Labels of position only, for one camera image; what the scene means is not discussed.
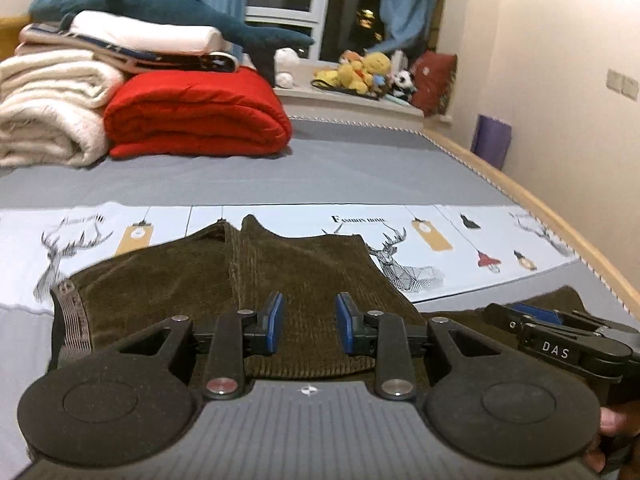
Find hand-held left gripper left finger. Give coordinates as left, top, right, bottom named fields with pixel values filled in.
left=116, top=291, right=285, bottom=402

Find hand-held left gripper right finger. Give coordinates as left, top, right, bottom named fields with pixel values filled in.
left=334, top=291, right=493, bottom=402

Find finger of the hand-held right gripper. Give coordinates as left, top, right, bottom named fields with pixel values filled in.
left=482, top=303, right=527, bottom=333
left=505, top=302, right=622, bottom=337

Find olive corduroy pants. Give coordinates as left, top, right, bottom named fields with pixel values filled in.
left=50, top=214, right=603, bottom=396

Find person's right hand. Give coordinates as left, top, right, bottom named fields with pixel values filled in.
left=584, top=406, right=640, bottom=476

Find purple bin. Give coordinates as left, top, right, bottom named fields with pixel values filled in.
left=471, top=114, right=512, bottom=171

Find white window sill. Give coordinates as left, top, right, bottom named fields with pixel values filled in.
left=272, top=60, right=426, bottom=122

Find red folded quilt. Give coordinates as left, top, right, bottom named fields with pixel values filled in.
left=103, top=66, right=293, bottom=158

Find red cushion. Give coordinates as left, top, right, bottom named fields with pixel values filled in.
left=410, top=51, right=458, bottom=117

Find panda plush toy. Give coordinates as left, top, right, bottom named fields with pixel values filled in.
left=389, top=70, right=416, bottom=101

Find white plush toy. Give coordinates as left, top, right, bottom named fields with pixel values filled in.
left=274, top=47, right=301, bottom=88

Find striped folded blanket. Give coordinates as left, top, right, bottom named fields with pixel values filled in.
left=15, top=22, right=240, bottom=75

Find white fluffy blanket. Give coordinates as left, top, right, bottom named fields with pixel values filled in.
left=0, top=49, right=126, bottom=168

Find white folded cloth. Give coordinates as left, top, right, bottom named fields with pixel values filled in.
left=69, top=10, right=222, bottom=56

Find blue shark plush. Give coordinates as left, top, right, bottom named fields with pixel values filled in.
left=28, top=0, right=316, bottom=86

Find yellow wooden headboard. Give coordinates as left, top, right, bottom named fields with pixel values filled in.
left=0, top=16, right=32, bottom=61

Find wooden bed frame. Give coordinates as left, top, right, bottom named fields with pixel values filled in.
left=424, top=127, right=640, bottom=317

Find wall switch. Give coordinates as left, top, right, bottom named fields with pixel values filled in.
left=606, top=67, right=640, bottom=100

